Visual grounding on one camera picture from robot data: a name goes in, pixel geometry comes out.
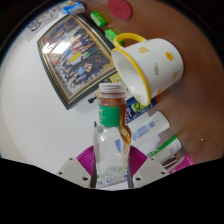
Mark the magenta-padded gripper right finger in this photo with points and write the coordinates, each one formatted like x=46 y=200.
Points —
x=138 y=161

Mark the dark blue pump bottle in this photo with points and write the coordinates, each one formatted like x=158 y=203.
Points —
x=136 y=108

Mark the white lotion bottle blue cap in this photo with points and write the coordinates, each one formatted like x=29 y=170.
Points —
x=148 y=128

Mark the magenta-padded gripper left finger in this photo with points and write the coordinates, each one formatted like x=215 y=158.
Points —
x=86 y=161

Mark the framed group photo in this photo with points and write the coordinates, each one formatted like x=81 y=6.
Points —
x=76 y=56

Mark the clear plastic bottle green label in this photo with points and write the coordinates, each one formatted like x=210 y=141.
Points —
x=110 y=133

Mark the white mug yellow rim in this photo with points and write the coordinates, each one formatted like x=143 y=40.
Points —
x=153 y=66

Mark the flat round red coaster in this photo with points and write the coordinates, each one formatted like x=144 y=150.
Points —
x=120 y=9

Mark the small green packet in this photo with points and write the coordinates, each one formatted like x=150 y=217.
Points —
x=111 y=35
x=98 y=19

